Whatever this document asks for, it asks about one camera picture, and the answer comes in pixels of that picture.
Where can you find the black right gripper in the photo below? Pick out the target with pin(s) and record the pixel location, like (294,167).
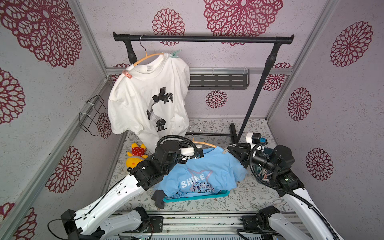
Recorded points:
(245,154)

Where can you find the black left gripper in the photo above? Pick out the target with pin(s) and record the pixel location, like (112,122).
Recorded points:
(182,161)

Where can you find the light blue t-shirt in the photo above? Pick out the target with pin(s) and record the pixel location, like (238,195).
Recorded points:
(209,175)

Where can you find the white t-shirt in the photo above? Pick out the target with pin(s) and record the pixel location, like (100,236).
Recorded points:
(152,103)

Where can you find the mint green clothespin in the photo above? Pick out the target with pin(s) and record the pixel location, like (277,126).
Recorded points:
(175,54)

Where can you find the pink clothespin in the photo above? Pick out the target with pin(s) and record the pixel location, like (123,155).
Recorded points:
(127,74)

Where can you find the wooden hanger with metal hook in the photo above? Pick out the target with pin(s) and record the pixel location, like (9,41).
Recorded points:
(147,56)

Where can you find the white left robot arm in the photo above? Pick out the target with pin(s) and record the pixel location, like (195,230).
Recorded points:
(97,220)

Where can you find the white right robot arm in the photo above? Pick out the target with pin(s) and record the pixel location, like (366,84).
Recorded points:
(272,168)

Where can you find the dark grey t-shirt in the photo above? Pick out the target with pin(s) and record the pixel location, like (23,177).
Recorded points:
(158,197)

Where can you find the teal perforated tray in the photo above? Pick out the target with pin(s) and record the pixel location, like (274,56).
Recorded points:
(220,194)

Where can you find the yellow plush toy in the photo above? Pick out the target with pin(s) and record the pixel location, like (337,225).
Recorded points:
(137,155)

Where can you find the black clothes rack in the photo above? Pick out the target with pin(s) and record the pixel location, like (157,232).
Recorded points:
(261,101)

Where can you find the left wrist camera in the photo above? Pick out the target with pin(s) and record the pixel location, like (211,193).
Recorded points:
(188,153)

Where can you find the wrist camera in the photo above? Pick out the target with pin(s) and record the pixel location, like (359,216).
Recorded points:
(253,139)
(188,153)

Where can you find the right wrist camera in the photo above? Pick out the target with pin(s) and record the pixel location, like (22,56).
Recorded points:
(253,139)

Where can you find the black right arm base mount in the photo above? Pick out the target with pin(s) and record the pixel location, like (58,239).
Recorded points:
(260,221)

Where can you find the black wall shelf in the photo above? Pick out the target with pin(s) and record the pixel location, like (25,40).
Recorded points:
(239,80)

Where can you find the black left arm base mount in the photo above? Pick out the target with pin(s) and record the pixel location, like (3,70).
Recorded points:
(151,223)

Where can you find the black wire wall rack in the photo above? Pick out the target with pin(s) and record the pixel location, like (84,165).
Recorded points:
(95,120)

